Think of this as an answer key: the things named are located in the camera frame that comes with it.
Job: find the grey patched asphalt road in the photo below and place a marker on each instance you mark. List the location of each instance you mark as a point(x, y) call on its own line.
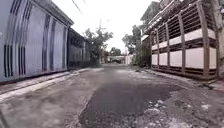
point(123, 96)

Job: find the pale distant building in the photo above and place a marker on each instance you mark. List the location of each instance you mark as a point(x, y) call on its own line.
point(120, 59)

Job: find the white wall with dark bars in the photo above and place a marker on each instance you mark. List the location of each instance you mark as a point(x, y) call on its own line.
point(33, 43)

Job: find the utility pole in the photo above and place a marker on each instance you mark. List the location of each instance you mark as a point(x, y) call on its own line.
point(100, 33)

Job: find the brown slatted fence with panels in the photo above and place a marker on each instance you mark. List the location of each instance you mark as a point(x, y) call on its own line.
point(186, 46)

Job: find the green trees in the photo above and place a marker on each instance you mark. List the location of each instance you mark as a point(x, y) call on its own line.
point(136, 46)
point(96, 43)

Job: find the building behind slatted fence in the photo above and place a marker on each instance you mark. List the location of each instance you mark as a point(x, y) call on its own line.
point(151, 15)

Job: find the pale concrete kerb strip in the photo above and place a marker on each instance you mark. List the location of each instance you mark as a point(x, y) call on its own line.
point(31, 85)

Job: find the dark low building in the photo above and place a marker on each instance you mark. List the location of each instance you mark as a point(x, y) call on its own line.
point(77, 50)

